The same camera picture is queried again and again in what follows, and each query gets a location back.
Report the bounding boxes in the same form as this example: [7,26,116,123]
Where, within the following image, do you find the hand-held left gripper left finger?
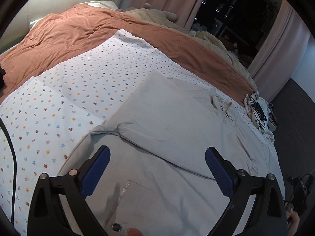
[28,146,111,236]

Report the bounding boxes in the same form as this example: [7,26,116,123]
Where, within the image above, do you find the dark window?
[189,0,283,67]

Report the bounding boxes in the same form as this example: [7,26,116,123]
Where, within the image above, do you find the floral printed bed sheet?
[0,28,278,236]

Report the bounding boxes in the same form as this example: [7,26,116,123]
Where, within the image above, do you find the bundle of black cables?
[244,91,276,131]

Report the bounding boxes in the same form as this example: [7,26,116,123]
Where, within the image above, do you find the person's right hand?
[284,202,301,236]

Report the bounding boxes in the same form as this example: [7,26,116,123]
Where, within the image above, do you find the beige plush toy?
[141,3,178,22]

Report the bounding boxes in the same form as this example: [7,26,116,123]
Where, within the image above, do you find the brown blanket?
[0,4,258,96]

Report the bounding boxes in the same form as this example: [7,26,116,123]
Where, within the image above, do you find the white pillow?
[87,1,119,11]

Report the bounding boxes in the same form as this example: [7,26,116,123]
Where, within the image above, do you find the black cable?
[0,119,18,224]

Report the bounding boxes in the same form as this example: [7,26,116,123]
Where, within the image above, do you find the light grey pants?
[58,69,286,236]

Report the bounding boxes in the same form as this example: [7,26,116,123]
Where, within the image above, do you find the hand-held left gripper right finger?
[205,147,288,236]

